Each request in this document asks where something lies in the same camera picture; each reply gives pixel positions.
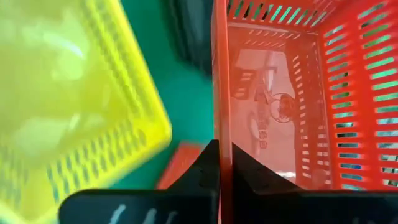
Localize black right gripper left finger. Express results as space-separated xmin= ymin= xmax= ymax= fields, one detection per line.
xmin=58 ymin=139 xmax=220 ymax=224

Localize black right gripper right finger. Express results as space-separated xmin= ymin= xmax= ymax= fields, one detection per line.
xmin=232 ymin=143 xmax=398 ymax=224

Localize red plastic slotted basket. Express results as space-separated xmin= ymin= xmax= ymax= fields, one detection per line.
xmin=156 ymin=141 xmax=206 ymax=190
xmin=211 ymin=0 xmax=398 ymax=224

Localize yellow plastic slotted basket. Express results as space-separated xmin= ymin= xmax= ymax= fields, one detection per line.
xmin=0 ymin=0 xmax=173 ymax=224

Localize black plastic slotted basket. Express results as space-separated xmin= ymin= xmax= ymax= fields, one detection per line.
xmin=164 ymin=0 xmax=215 ymax=77

